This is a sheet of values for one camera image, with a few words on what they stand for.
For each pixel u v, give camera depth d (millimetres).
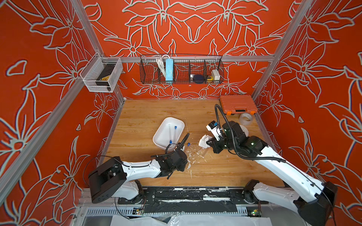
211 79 948
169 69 899
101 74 835
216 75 917
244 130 992
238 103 1102
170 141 938
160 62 854
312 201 389
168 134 985
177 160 643
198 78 968
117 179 418
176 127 1009
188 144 930
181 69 978
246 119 1060
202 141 745
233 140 533
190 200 726
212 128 642
